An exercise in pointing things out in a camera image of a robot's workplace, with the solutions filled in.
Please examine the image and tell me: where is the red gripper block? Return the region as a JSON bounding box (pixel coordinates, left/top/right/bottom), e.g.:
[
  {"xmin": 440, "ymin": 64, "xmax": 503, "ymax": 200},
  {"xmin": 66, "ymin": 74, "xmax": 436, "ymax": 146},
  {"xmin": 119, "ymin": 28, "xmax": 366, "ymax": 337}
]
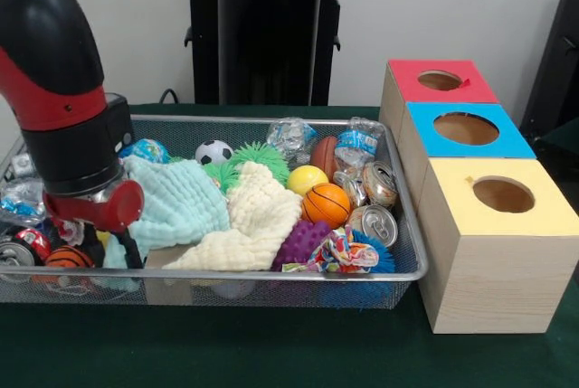
[{"xmin": 43, "ymin": 179, "xmax": 146, "ymax": 270}]

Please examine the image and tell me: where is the mint green waffle cloth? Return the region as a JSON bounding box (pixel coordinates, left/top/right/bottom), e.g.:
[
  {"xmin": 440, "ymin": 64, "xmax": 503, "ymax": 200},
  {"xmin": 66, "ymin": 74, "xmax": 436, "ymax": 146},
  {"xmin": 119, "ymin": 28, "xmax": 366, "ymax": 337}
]
[{"xmin": 102, "ymin": 155, "xmax": 231, "ymax": 270}]

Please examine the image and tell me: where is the cream waffle cloth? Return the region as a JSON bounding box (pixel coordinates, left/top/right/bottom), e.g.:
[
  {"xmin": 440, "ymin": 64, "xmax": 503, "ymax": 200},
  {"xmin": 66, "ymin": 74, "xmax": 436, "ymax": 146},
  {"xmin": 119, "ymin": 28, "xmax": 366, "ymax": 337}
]
[{"xmin": 161, "ymin": 161, "xmax": 303, "ymax": 271}]

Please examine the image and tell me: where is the orange toy basketball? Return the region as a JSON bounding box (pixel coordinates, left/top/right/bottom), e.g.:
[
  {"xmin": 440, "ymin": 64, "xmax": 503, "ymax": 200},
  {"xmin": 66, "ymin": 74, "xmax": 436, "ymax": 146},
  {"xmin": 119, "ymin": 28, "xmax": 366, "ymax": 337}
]
[{"xmin": 301, "ymin": 183, "xmax": 352, "ymax": 230}]

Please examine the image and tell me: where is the silver mesh bin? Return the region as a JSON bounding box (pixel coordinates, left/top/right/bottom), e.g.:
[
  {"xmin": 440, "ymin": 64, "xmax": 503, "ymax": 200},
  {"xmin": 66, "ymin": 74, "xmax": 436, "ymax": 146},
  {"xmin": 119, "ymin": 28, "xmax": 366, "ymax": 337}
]
[{"xmin": 0, "ymin": 111, "xmax": 431, "ymax": 310}]

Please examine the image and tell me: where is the wooden three-hole box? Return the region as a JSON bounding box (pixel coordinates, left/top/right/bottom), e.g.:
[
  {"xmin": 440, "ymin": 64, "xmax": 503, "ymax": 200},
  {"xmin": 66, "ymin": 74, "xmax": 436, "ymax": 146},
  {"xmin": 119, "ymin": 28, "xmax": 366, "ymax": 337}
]
[{"xmin": 378, "ymin": 59, "xmax": 579, "ymax": 335}]

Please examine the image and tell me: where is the orange striped plush tiger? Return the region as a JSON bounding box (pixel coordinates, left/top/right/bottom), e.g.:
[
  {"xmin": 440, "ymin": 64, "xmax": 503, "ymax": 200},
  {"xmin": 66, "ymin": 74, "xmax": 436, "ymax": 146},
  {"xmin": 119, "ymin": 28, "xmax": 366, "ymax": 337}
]
[{"xmin": 44, "ymin": 245, "xmax": 96, "ymax": 269}]

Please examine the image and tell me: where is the red soda can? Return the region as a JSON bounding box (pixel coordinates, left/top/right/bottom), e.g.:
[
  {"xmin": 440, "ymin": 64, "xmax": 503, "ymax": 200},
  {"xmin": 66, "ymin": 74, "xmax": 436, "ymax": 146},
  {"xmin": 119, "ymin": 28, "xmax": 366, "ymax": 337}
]
[{"xmin": 0, "ymin": 227, "xmax": 53, "ymax": 267}]

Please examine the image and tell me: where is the globe print ball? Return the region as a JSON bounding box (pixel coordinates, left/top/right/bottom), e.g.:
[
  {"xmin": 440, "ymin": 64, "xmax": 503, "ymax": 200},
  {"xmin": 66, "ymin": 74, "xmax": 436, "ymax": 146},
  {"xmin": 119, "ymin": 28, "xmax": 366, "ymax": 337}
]
[{"xmin": 119, "ymin": 137, "xmax": 171, "ymax": 166}]

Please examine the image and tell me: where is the black and white soccer ball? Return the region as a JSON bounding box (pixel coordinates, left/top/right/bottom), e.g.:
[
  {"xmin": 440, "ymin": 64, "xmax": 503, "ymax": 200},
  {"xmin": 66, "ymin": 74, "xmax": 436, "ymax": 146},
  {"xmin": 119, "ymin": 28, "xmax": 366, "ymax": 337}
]
[{"xmin": 195, "ymin": 139, "xmax": 235, "ymax": 166}]

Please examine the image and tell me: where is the dark green tablecloth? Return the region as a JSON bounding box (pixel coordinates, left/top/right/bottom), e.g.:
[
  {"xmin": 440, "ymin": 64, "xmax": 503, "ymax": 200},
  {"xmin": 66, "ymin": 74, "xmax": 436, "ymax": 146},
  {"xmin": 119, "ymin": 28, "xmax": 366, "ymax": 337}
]
[
  {"xmin": 540, "ymin": 123, "xmax": 579, "ymax": 167},
  {"xmin": 0, "ymin": 102, "xmax": 579, "ymax": 388}
]

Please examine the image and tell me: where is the purple spiky ball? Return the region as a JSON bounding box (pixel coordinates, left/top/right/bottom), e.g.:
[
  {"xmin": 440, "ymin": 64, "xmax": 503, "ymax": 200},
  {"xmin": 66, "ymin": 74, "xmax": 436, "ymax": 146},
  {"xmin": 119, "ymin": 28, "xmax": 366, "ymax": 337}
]
[{"xmin": 271, "ymin": 219, "xmax": 334, "ymax": 271}]

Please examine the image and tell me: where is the black chair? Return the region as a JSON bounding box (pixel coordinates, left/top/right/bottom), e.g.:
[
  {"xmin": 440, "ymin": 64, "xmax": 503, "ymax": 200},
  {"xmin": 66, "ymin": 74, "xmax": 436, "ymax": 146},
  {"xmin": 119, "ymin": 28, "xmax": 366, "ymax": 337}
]
[{"xmin": 519, "ymin": 0, "xmax": 579, "ymax": 136}]

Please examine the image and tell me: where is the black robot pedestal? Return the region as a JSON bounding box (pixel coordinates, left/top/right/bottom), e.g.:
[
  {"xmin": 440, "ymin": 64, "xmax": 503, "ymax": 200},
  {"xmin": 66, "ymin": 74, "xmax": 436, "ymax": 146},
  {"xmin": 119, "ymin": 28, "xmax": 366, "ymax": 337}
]
[{"xmin": 175, "ymin": 0, "xmax": 363, "ymax": 107}]

